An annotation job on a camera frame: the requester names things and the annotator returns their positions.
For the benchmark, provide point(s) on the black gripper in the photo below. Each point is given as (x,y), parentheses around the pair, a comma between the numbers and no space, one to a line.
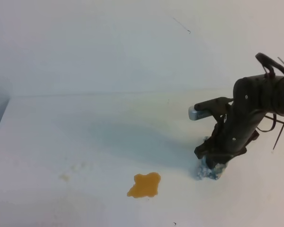
(229,138)

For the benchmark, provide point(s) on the blue striped rag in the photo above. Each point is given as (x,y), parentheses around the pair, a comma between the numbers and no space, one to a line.
(208,171)

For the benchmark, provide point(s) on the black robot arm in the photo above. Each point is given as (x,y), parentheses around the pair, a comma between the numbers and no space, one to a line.
(257,94)

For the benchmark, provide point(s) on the orange coffee stain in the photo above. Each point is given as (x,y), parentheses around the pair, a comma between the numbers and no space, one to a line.
(145,185)

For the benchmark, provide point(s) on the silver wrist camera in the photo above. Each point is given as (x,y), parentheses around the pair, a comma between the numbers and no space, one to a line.
(215,107)

